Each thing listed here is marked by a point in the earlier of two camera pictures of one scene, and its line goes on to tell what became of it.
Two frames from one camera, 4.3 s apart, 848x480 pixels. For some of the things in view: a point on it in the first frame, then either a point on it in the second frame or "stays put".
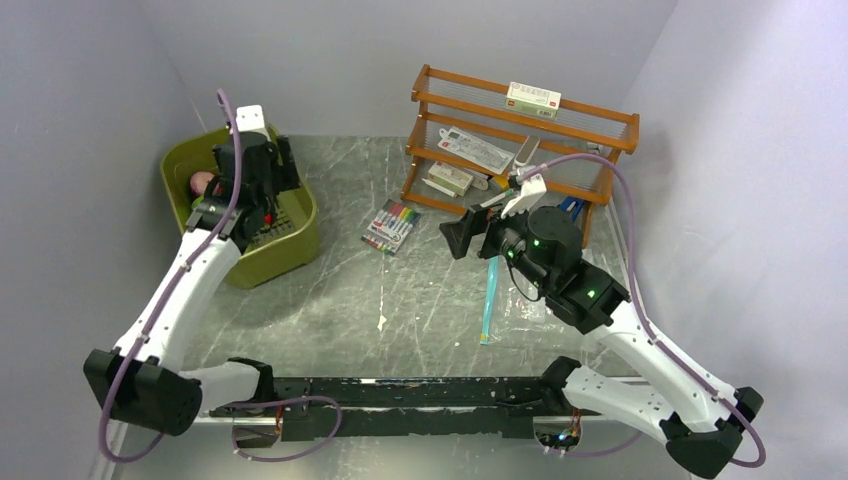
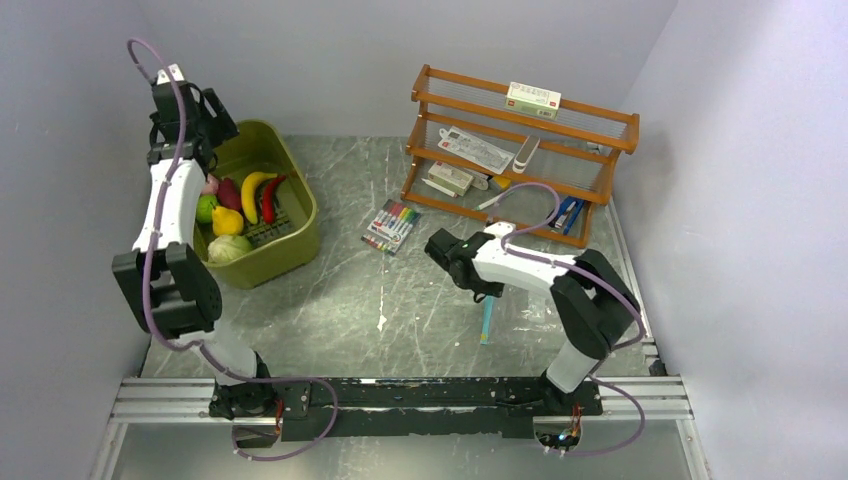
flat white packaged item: x=474 y=150 stays put
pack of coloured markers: x=389 y=226 stays put
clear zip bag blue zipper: x=510 y=316 stays put
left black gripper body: x=282 y=174 to x=202 y=126
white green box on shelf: x=533 y=101 stays put
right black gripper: x=474 y=222 to x=492 y=288
